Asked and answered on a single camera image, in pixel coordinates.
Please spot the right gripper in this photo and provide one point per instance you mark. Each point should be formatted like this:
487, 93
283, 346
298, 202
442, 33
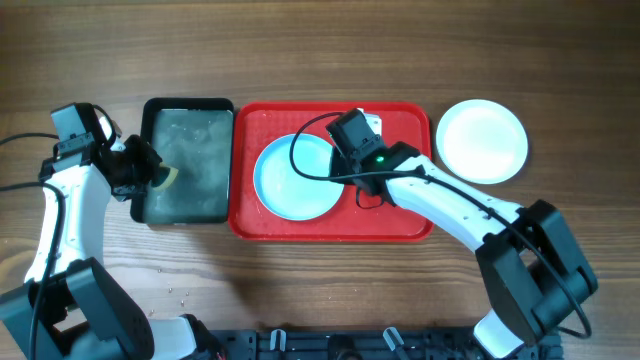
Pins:
337, 164

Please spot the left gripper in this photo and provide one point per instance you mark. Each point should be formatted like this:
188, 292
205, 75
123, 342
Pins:
150, 160

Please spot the green yellow sponge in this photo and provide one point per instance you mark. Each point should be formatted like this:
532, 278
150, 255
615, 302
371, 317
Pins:
164, 176

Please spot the light blue plate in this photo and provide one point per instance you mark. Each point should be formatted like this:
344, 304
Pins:
284, 192

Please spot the white round plate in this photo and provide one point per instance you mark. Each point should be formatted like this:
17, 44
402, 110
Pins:
482, 141

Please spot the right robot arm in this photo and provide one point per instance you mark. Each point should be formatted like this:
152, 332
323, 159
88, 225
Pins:
533, 269

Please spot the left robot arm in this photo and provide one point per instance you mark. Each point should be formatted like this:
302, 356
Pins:
69, 306

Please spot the black metal tray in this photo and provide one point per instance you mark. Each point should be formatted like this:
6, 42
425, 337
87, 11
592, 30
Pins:
195, 136

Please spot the red plastic tray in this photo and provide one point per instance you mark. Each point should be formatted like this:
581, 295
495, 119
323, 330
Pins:
355, 218

